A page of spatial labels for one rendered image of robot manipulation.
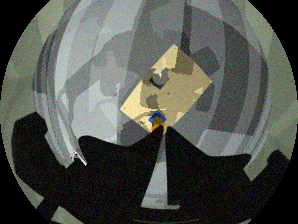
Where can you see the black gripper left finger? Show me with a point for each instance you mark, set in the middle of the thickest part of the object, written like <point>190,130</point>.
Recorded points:
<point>135,162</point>

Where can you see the pale yellow plate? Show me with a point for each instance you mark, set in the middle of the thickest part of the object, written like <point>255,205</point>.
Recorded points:
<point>167,91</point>

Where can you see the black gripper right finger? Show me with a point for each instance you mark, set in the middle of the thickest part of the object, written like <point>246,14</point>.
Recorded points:
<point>188,167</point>

